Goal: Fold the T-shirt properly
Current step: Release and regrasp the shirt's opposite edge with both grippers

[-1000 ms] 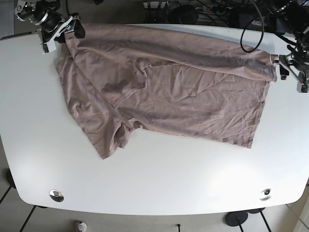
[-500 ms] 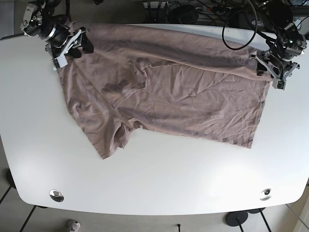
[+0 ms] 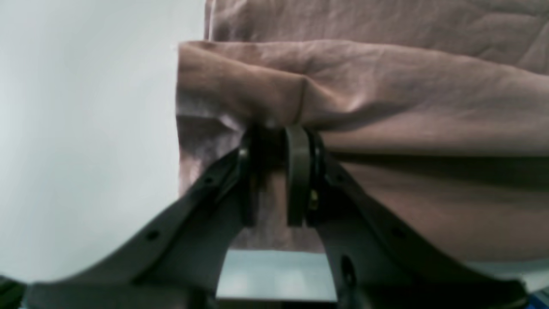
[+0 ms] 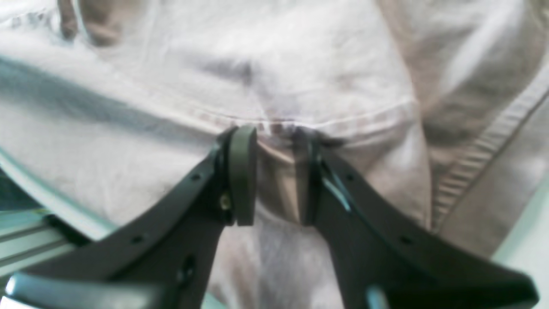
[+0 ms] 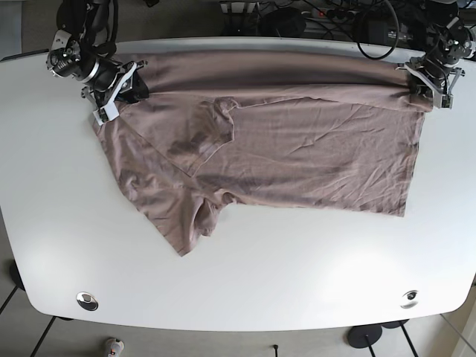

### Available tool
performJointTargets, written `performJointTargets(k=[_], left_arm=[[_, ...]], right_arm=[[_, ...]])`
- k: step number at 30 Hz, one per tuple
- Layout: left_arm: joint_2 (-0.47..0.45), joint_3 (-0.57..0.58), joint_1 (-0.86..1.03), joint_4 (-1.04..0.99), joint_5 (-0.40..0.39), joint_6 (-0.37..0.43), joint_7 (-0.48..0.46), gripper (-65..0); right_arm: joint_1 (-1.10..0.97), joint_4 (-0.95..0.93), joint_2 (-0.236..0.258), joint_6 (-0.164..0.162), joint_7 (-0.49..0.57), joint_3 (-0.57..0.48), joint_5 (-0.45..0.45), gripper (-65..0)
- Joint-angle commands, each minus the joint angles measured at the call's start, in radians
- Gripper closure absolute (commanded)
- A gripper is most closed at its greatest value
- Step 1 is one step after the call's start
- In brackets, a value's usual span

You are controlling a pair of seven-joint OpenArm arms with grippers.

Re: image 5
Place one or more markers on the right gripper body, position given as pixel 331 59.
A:
pixel 105 80

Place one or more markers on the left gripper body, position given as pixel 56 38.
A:
pixel 429 75

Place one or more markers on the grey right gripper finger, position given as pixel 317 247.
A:
pixel 134 90

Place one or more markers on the mauve brown T-shirt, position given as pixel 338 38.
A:
pixel 281 129

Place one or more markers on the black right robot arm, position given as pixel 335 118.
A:
pixel 83 48

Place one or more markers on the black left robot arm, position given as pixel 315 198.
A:
pixel 435 26

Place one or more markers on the left table grommet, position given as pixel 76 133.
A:
pixel 87 301

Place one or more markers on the table grommet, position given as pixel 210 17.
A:
pixel 87 301
pixel 409 299

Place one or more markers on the right table grommet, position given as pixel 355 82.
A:
pixel 409 299

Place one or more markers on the grey sneaker shoe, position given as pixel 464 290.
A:
pixel 113 348

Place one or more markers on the black round stand base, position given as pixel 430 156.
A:
pixel 364 336

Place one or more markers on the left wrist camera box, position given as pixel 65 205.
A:
pixel 442 100

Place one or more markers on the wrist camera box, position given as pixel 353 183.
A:
pixel 442 100
pixel 105 114

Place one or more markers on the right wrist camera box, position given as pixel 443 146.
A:
pixel 105 114

